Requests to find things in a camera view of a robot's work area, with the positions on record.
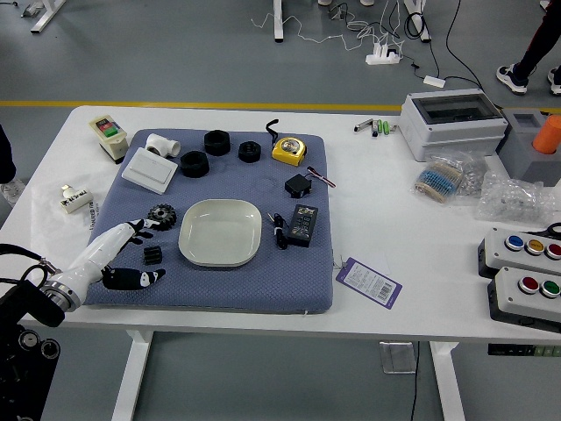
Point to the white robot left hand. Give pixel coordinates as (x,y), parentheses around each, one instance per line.
(94,256)

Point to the small black gear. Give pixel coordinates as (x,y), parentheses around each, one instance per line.
(153,255)

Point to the big black gear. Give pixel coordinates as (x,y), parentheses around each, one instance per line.
(163,215)

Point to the big black plastic nut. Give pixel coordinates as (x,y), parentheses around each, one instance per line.
(216,143)
(193,164)

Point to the small black plastic nut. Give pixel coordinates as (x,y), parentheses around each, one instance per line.
(249,152)

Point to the grey three-button control box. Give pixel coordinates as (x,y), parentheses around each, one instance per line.
(495,256)

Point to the grey two-button control box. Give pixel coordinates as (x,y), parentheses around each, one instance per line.
(513,302)

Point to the clear plastic bag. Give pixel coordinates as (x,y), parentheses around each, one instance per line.
(48,228)

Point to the white labelled adapter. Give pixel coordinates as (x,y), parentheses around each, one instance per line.
(75,201)

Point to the white table leg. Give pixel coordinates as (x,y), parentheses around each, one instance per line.
(131,377)
(449,386)

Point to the white square dish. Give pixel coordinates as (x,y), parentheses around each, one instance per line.
(219,232)

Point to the white pipe tee fitting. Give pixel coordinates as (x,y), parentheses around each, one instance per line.
(160,144)

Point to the blue-grey quilted mat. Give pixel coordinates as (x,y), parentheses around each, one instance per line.
(228,285)

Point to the black digital display meter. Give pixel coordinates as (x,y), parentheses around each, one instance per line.
(302,226)

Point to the yellow tape measure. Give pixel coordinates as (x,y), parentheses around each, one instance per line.
(287,150)

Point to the white background desk leg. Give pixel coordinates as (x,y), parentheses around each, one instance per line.
(418,17)
(46,15)
(279,22)

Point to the purple paper tag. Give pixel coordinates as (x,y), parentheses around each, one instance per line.
(368,283)

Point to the white power strip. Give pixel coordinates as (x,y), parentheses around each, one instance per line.
(382,57)

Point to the bag of blue resistors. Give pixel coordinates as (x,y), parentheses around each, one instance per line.
(438,180)

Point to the white power adapter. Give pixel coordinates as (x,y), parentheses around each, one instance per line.
(434,80)

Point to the clear bag of screws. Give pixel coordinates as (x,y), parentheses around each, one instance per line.
(473,177)

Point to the bubble wrap bag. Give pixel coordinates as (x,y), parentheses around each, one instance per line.
(513,199)

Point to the black table control panel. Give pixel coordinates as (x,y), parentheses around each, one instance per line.
(521,350)

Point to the grey foam block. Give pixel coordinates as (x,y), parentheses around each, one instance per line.
(521,153)

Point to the orange cylinder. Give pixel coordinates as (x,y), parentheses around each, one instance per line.
(548,136)

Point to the white wall switch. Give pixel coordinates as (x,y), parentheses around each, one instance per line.
(149,171)

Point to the cream red-green push-button switch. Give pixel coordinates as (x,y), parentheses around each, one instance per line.
(109,136)

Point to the clear under-table bracket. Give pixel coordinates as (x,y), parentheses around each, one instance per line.
(396,357)

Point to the grey electrical enclosure box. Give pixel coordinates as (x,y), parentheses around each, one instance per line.
(456,136)

